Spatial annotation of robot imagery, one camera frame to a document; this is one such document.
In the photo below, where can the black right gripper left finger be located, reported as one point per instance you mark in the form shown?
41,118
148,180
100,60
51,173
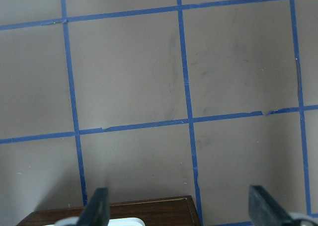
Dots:
97,211

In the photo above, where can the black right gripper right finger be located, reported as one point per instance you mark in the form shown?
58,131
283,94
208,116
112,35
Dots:
263,210

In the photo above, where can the dark wooden drawer cabinet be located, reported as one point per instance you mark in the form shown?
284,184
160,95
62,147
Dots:
173,211

